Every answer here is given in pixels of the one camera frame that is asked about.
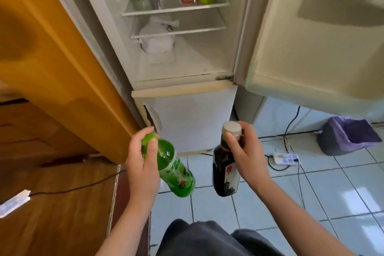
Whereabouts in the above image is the person's right hand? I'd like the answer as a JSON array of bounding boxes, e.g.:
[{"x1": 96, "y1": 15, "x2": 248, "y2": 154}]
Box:
[{"x1": 224, "y1": 120, "x2": 272, "y2": 192}]

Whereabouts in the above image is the person's left hand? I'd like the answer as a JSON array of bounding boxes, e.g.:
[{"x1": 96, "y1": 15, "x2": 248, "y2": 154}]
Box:
[{"x1": 125, "y1": 126, "x2": 162, "y2": 205}]

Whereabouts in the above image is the dark tea bottle pagoda label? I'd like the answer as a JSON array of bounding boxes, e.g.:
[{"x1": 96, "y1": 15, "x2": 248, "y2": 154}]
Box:
[{"x1": 212, "y1": 120, "x2": 245, "y2": 198}]

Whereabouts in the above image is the white refrigerator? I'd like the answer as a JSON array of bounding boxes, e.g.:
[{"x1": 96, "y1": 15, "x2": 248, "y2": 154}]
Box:
[{"x1": 37, "y1": 0, "x2": 384, "y2": 157}]

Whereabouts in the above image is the person's left forearm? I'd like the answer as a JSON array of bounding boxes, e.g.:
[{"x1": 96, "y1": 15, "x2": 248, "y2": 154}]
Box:
[{"x1": 96, "y1": 198, "x2": 156, "y2": 256}]

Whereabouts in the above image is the person's right forearm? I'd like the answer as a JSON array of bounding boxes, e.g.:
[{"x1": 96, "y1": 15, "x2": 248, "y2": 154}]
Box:
[{"x1": 255, "y1": 180, "x2": 354, "y2": 256}]

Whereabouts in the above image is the white power strip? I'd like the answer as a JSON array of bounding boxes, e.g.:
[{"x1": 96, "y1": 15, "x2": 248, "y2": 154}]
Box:
[
  {"x1": 0, "y1": 190, "x2": 32, "y2": 219},
  {"x1": 273, "y1": 153, "x2": 300, "y2": 166}
]

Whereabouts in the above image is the low white cabinet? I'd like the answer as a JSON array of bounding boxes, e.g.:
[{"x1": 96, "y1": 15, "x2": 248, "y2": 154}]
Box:
[{"x1": 232, "y1": 86, "x2": 384, "y2": 133}]

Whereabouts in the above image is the deep clear door bin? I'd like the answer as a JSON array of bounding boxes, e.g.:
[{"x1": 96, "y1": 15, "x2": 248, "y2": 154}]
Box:
[{"x1": 244, "y1": 72, "x2": 384, "y2": 115}]

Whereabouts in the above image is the trash bin purple liner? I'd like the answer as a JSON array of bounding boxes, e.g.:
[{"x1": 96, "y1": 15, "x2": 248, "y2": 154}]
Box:
[{"x1": 316, "y1": 116, "x2": 383, "y2": 157}]

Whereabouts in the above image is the printed clear plastic bag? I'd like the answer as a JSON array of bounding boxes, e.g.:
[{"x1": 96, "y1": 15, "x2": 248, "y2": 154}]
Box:
[{"x1": 138, "y1": 16, "x2": 180, "y2": 55}]

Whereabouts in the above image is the glass crisper cover shelf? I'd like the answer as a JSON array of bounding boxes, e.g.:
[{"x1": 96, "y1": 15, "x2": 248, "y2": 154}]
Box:
[{"x1": 130, "y1": 10, "x2": 228, "y2": 40}]

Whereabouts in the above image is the orange wooden door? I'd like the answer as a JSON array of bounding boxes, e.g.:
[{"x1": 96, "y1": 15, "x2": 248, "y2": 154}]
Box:
[{"x1": 0, "y1": 0, "x2": 142, "y2": 165}]

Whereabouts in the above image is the thick black power cable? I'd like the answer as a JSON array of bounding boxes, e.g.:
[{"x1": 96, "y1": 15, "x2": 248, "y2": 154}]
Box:
[{"x1": 264, "y1": 154, "x2": 292, "y2": 172}]

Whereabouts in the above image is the thin black cable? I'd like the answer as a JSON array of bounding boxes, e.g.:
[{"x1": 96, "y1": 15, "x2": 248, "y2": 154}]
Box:
[{"x1": 295, "y1": 161, "x2": 306, "y2": 210}]

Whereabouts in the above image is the black appliance cable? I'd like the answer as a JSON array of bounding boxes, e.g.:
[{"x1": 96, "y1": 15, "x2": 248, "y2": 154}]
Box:
[{"x1": 283, "y1": 106, "x2": 301, "y2": 154}]

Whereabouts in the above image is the long black extension cable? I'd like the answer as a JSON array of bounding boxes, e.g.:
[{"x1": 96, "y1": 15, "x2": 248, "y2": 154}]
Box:
[{"x1": 30, "y1": 170, "x2": 126, "y2": 197}]

